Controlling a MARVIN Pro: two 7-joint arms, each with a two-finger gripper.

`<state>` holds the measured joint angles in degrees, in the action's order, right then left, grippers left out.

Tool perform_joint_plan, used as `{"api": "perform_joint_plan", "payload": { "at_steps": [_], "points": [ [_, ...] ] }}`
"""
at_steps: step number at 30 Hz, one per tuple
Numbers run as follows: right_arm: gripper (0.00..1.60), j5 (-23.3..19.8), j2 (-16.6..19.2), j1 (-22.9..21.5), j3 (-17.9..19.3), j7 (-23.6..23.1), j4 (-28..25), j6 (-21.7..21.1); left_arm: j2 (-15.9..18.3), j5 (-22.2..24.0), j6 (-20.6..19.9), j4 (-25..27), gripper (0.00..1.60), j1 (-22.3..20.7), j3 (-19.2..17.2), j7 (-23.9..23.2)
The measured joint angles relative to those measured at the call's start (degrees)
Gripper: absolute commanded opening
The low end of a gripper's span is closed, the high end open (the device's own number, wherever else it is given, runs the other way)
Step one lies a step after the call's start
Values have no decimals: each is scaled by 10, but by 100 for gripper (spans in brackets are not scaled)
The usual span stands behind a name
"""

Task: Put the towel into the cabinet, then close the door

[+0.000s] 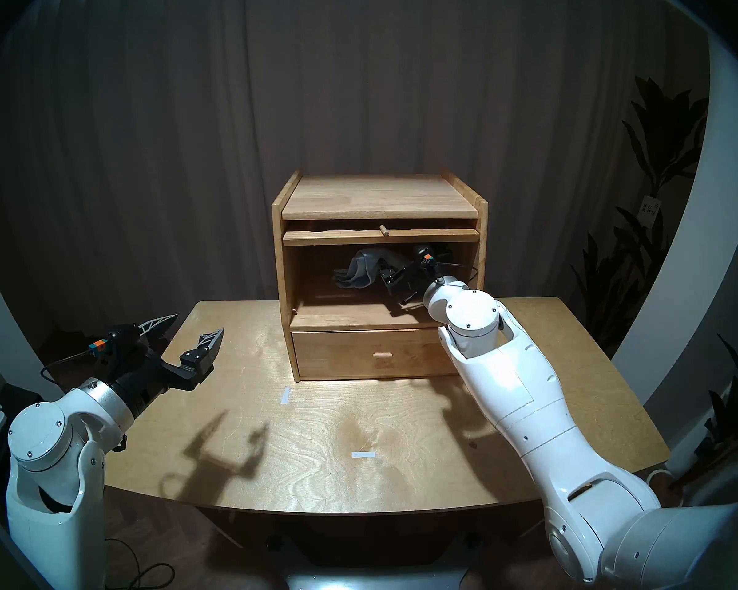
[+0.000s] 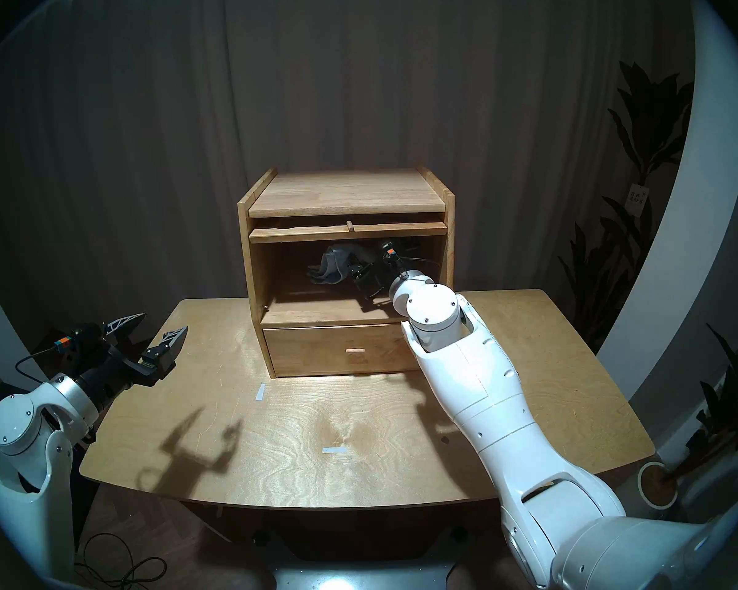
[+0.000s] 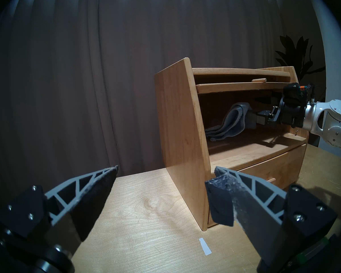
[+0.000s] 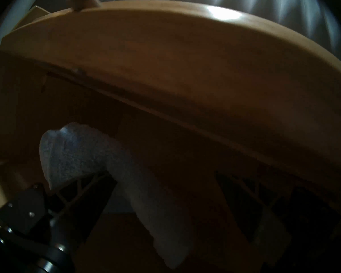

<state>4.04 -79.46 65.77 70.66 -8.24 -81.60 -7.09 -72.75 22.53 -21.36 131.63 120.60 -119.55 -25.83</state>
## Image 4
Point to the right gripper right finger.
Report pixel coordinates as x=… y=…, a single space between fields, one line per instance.
x=301 y=215

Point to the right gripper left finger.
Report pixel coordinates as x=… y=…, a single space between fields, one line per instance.
x=25 y=210

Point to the blue towel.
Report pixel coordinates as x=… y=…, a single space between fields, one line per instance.
x=82 y=150

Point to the wooden roll-top door with knob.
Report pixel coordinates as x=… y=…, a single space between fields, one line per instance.
x=187 y=62

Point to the wooden cabinet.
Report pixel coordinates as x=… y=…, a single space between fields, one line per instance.
x=31 y=110

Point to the white curved pillar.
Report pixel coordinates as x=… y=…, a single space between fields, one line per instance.
x=5 y=25

